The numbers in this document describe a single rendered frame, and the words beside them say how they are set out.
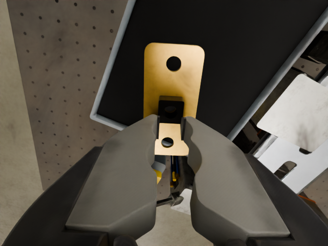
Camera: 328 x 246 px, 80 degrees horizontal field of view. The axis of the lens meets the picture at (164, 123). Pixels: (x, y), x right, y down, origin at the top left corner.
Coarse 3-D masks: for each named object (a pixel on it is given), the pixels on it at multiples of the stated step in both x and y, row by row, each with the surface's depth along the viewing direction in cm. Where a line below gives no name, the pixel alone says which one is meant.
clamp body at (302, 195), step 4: (252, 144) 77; (284, 164) 72; (280, 168) 67; (284, 168) 69; (276, 172) 64; (280, 172) 66; (284, 172) 67; (280, 176) 63; (300, 196) 57; (304, 196) 59; (304, 200) 56; (308, 200) 57; (312, 200) 58; (308, 204) 55; (312, 204) 56; (312, 208) 54; (316, 208) 55; (316, 212) 53; (320, 212) 54; (320, 216) 52; (324, 216) 53; (324, 220) 52
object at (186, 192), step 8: (176, 160) 48; (184, 160) 46; (176, 168) 47; (184, 168) 43; (176, 176) 43; (184, 176) 41; (192, 176) 42; (176, 184) 43; (184, 184) 40; (192, 184) 40; (184, 192) 39; (184, 200) 40; (176, 208) 42; (184, 208) 42
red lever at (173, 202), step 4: (176, 192) 40; (168, 196) 40; (172, 196) 39; (176, 196) 39; (180, 196) 39; (160, 200) 37; (164, 200) 37; (168, 200) 38; (172, 200) 39; (176, 200) 38; (180, 200) 39; (160, 204) 37; (164, 204) 38; (172, 204) 39; (176, 204) 39
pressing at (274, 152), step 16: (320, 80) 34; (256, 144) 42; (272, 144) 41; (288, 144) 41; (272, 160) 43; (288, 160) 43; (304, 160) 43; (320, 160) 43; (288, 176) 45; (304, 176) 45
